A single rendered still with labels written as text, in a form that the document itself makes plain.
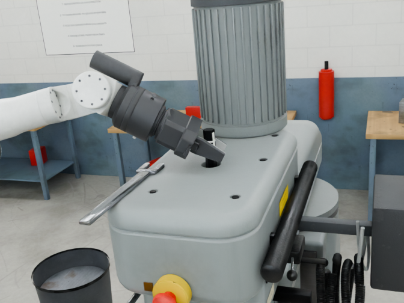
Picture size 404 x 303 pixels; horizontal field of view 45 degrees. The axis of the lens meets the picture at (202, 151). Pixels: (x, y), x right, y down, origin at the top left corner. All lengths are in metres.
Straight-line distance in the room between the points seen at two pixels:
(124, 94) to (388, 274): 0.71
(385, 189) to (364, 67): 3.92
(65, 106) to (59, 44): 5.22
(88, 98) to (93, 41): 5.06
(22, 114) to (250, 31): 0.47
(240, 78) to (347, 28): 4.06
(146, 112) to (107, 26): 4.95
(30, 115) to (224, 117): 0.40
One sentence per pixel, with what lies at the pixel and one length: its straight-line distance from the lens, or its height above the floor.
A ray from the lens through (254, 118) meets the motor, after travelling 1.06.
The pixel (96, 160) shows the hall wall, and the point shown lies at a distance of 6.34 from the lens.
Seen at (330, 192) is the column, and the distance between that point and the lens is 1.60.
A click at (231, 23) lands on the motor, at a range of 1.02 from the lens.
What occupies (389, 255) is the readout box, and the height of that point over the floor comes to 1.61.
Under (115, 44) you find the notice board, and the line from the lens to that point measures 5.80.
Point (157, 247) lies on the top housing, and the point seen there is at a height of 1.83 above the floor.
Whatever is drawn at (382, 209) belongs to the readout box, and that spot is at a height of 1.72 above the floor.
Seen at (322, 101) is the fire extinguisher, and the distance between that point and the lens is 5.06.
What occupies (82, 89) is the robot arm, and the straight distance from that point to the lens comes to 0.88.
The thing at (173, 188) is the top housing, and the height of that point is 1.89.
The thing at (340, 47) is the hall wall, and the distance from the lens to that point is 5.09.
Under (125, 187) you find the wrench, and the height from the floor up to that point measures 1.90.
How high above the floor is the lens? 2.22
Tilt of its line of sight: 19 degrees down
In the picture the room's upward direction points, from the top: 5 degrees counter-clockwise
